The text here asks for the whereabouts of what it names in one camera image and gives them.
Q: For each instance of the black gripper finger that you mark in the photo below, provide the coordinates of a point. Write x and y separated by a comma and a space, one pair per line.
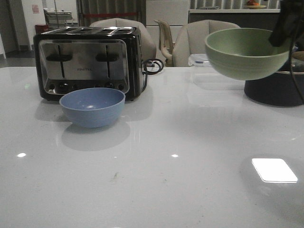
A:
290, 23

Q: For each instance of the beige chair right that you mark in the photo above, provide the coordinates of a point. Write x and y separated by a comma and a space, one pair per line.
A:
191, 39

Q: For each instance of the blue bowl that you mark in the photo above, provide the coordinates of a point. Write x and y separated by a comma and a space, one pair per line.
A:
93, 107

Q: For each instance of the clear plastic food container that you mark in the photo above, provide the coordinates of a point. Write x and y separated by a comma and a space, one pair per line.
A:
198, 60

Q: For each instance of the black chrome toaster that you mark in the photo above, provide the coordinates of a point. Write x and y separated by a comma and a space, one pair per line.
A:
69, 59

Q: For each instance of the glass pot lid blue knob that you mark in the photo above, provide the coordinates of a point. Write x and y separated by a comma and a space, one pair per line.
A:
296, 64

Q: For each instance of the light green bowl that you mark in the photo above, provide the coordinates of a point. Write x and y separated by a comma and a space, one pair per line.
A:
245, 53

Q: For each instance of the white refrigerator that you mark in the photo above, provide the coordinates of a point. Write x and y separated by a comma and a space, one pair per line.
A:
174, 12

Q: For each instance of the cream plastic chair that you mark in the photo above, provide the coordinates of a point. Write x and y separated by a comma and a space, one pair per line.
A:
165, 41

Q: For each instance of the fruit plate on counter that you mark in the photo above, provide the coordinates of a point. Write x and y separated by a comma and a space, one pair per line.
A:
252, 4

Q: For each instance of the dark blue saucepan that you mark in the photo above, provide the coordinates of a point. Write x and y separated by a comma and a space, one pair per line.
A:
277, 89

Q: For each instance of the red fire extinguisher box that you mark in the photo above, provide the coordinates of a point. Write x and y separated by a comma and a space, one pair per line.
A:
41, 28

